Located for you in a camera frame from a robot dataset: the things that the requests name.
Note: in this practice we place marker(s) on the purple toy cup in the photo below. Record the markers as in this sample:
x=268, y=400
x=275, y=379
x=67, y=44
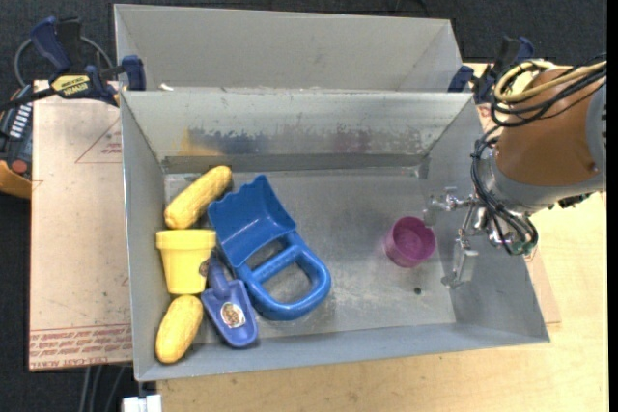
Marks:
x=410, y=242

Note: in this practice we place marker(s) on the small blue toy trowel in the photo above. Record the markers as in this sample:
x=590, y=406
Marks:
x=232, y=316

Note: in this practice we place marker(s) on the yellow toy cup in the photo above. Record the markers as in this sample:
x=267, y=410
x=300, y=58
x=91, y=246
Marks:
x=186, y=261

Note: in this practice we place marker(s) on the brown cardboard board red print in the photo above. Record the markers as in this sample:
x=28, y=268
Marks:
x=77, y=227

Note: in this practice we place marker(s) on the black cylinder on white bracket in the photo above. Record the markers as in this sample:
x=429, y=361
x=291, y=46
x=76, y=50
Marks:
x=577, y=201

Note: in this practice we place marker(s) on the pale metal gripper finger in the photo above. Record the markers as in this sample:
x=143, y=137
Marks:
x=446, y=202
x=466, y=258

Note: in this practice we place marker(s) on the yellow toy corn cob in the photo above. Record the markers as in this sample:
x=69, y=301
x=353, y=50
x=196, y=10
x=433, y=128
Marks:
x=178, y=329
x=198, y=198

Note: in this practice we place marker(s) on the grey metal bin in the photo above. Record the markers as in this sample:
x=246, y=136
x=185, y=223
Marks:
x=367, y=227

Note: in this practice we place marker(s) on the large blue toy scoop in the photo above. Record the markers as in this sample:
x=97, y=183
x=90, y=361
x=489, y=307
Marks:
x=251, y=217

